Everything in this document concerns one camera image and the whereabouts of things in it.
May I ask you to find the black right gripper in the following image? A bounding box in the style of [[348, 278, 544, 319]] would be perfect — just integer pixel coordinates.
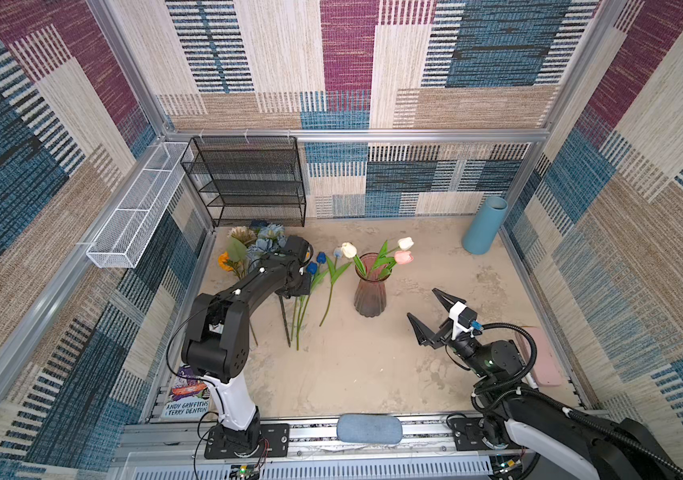
[[407, 288, 489, 378]]

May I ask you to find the dark blue tulip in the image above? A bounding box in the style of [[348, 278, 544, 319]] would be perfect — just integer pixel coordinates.
[[293, 252, 328, 351]]

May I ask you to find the cream tulip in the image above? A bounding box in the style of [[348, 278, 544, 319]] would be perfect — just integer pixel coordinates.
[[340, 242, 367, 278]]

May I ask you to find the red ribbed glass vase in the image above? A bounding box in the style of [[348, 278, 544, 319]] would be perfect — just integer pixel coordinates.
[[353, 252, 391, 318]]

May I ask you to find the pink tulip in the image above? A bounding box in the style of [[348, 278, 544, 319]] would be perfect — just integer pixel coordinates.
[[379, 250, 413, 280]]

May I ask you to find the white tulip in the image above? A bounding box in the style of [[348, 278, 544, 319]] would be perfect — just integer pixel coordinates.
[[369, 237, 415, 280]]

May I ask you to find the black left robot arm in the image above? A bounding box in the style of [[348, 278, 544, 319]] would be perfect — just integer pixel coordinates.
[[181, 236, 313, 455]]

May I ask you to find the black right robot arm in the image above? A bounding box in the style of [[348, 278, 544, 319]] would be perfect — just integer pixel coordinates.
[[407, 289, 683, 479]]

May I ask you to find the teal cylindrical vase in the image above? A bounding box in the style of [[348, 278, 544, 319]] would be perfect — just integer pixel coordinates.
[[463, 196, 509, 255]]

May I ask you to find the light blue tulip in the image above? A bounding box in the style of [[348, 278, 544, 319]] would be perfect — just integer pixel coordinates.
[[319, 246, 353, 326]]

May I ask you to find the blue hydrangea flower bunch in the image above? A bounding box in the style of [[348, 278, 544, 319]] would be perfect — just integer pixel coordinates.
[[246, 220, 286, 271]]

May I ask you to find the pink case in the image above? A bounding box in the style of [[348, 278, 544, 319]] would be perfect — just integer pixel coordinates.
[[523, 326, 565, 387]]

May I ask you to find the blue grey sponge pad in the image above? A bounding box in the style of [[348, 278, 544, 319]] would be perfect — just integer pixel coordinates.
[[336, 414, 403, 445]]

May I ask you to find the colourful paperback book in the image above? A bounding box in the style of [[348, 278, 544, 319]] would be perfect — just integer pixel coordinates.
[[160, 365, 210, 421]]

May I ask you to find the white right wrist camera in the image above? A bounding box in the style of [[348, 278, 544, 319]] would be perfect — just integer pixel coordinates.
[[449, 301, 483, 340]]

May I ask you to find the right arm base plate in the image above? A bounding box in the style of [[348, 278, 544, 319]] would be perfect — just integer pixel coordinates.
[[447, 415, 493, 452]]

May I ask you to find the black wire shelf rack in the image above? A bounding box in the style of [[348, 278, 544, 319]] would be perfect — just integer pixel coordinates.
[[181, 136, 307, 227]]

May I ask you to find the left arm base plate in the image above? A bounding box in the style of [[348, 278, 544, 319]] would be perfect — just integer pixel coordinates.
[[203, 423, 290, 460]]

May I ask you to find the white wire mesh basket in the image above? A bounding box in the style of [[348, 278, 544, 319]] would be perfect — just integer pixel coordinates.
[[86, 142, 187, 269]]

